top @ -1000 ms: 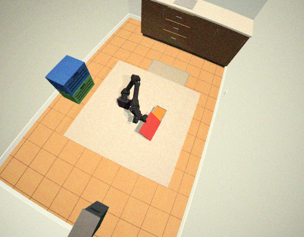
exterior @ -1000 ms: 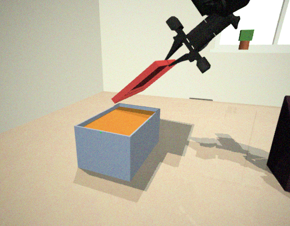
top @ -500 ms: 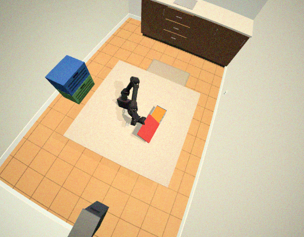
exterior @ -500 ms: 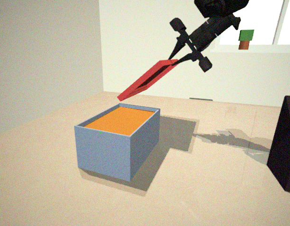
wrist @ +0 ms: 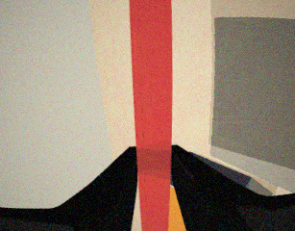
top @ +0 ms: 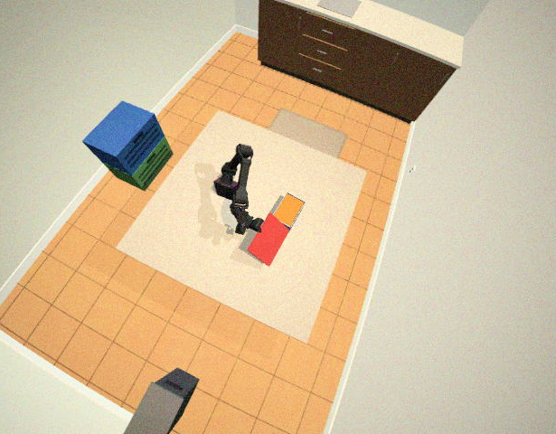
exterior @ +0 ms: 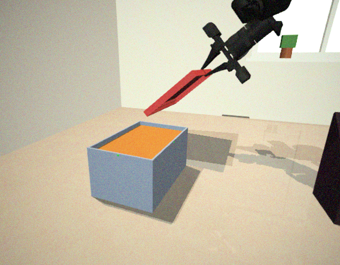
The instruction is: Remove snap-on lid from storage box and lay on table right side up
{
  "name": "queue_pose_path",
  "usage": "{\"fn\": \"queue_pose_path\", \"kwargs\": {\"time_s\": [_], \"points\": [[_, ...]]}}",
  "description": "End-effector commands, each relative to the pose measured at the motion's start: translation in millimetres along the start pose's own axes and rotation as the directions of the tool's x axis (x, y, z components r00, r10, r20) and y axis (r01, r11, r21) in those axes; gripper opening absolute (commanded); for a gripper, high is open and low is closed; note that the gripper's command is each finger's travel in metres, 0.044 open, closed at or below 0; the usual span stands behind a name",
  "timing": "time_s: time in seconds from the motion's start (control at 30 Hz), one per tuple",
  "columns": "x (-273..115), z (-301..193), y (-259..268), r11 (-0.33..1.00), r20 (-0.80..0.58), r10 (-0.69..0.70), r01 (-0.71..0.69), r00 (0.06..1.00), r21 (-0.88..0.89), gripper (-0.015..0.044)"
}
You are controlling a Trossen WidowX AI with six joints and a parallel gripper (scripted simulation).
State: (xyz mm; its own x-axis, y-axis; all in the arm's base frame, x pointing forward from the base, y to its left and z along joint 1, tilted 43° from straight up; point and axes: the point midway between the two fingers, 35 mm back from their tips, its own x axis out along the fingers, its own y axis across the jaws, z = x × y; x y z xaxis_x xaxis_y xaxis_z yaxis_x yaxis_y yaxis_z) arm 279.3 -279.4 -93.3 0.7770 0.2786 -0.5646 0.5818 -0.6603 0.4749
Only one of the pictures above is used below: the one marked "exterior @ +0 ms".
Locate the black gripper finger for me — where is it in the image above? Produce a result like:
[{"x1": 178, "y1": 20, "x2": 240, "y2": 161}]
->
[
  {"x1": 201, "y1": 44, "x2": 221, "y2": 70},
  {"x1": 205, "y1": 62, "x2": 232, "y2": 77}
]

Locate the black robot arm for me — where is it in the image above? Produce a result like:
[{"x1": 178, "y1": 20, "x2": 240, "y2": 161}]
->
[{"x1": 231, "y1": 0, "x2": 292, "y2": 43}]

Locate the red lid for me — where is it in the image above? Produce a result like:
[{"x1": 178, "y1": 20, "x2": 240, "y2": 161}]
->
[{"x1": 143, "y1": 69, "x2": 211, "y2": 116}]

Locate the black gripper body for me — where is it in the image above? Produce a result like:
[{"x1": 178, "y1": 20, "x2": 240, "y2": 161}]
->
[{"x1": 203, "y1": 22, "x2": 256, "y2": 84}]

